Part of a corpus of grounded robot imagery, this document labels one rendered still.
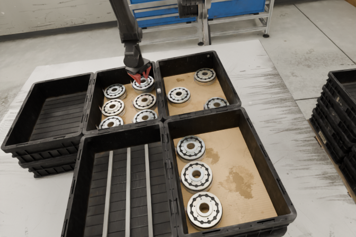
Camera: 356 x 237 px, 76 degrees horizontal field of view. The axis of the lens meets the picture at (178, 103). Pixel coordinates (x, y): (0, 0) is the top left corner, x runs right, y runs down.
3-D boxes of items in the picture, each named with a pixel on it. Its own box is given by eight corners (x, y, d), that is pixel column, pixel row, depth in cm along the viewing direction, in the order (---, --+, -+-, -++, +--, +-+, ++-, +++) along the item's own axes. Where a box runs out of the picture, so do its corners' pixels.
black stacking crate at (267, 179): (168, 139, 92) (163, 121, 84) (240, 126, 92) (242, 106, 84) (184, 254, 63) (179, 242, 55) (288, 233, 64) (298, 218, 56)
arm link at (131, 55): (141, 25, 91) (119, 26, 91) (139, 40, 83) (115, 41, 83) (145, 51, 100) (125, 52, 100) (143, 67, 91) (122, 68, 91)
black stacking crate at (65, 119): (46, 100, 119) (34, 83, 111) (102, 90, 120) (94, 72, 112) (18, 167, 91) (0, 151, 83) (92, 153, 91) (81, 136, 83)
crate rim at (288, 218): (163, 124, 85) (162, 120, 84) (242, 109, 86) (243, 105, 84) (179, 245, 57) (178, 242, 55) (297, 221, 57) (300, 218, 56)
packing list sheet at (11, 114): (6, 110, 134) (6, 109, 134) (44, 106, 133) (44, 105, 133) (-27, 159, 111) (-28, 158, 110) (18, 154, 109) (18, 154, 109)
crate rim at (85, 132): (96, 75, 113) (94, 71, 112) (156, 64, 114) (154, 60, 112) (83, 139, 85) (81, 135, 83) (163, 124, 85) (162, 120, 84)
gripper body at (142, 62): (151, 63, 104) (148, 49, 99) (135, 75, 99) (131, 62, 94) (141, 60, 108) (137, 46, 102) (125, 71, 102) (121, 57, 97)
